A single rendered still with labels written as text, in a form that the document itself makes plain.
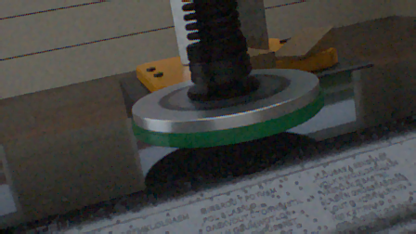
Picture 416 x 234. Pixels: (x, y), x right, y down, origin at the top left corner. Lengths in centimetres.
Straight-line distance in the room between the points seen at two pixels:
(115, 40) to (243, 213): 624
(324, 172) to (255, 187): 7
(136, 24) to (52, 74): 130
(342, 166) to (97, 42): 621
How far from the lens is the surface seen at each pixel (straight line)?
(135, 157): 56
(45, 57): 664
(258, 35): 138
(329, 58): 127
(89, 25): 662
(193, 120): 45
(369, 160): 52
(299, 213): 47
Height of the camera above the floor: 100
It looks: 16 degrees down
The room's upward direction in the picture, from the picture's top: 10 degrees counter-clockwise
